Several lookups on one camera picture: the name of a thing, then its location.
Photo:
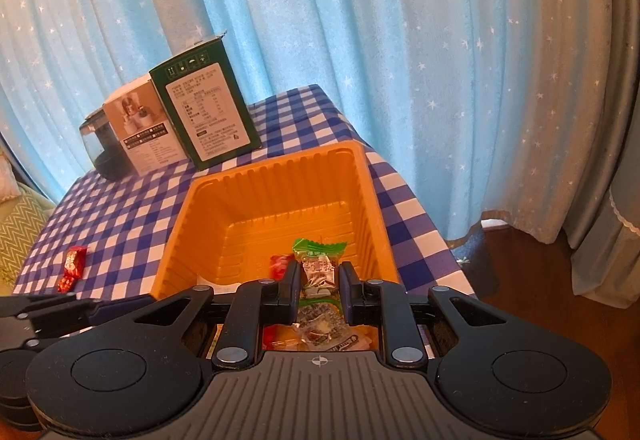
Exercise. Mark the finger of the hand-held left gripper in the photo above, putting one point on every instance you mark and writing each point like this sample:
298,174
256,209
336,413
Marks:
50,306
122,309

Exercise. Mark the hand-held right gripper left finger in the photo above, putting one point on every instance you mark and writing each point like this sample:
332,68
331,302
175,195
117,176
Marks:
290,292

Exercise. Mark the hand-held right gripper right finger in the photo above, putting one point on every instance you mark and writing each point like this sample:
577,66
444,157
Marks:
350,295

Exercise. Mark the small red snack packet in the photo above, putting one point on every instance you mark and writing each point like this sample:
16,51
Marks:
279,265
270,335

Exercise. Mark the green-ended brown snack packet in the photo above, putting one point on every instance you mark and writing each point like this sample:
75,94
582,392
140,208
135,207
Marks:
317,267

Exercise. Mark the large clear dark snack packet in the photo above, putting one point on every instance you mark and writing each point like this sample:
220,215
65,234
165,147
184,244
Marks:
320,325

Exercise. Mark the long red snack packet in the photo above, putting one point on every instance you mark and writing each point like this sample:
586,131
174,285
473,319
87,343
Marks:
72,265

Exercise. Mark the white snack wrapper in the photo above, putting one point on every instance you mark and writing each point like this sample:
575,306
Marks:
217,284

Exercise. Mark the orange plastic tray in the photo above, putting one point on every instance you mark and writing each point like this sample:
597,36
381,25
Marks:
240,200

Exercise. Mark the green zigzag cushion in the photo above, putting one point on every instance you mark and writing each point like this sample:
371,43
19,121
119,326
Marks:
20,235

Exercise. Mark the blue checked tablecloth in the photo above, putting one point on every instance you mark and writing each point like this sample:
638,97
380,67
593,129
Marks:
125,230

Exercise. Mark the dark blue fabric item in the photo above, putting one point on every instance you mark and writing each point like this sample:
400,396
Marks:
480,265

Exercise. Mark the dark kitchen appliance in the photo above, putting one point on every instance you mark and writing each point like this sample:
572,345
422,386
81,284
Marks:
102,155

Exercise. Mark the white cardboard box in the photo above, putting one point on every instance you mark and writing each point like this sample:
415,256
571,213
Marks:
145,140

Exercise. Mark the green cardboard box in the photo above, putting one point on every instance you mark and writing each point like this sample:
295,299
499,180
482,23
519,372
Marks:
210,110

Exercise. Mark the blue starred curtain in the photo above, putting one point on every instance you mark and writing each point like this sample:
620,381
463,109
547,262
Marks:
350,45

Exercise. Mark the grey curtain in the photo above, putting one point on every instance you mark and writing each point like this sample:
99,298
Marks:
605,170

